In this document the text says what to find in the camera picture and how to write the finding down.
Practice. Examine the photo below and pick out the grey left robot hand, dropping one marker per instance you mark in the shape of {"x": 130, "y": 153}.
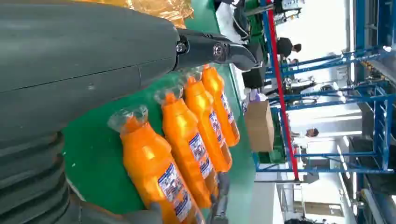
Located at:
{"x": 77, "y": 55}

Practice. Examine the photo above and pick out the orange drink bottle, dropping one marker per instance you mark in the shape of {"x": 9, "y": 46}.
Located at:
{"x": 181, "y": 136}
{"x": 145, "y": 167}
{"x": 216, "y": 89}
{"x": 202, "y": 111}

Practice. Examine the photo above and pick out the yellow plastic sheet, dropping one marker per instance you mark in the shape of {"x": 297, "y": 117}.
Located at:
{"x": 161, "y": 7}

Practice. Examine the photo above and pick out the green table mat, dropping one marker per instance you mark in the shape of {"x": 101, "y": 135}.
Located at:
{"x": 92, "y": 154}

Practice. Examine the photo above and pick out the ribbed grey left arm sleeve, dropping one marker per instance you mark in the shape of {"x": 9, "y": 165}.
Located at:
{"x": 31, "y": 179}

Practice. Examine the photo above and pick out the brown cardboard box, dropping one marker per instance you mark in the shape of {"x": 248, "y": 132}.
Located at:
{"x": 259, "y": 126}

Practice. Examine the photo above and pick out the person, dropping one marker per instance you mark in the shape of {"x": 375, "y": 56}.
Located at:
{"x": 311, "y": 133}
{"x": 284, "y": 46}

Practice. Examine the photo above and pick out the red pole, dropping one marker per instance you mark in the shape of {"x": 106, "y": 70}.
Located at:
{"x": 283, "y": 99}

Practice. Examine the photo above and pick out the blue metal rack frame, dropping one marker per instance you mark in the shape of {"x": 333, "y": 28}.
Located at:
{"x": 383, "y": 123}

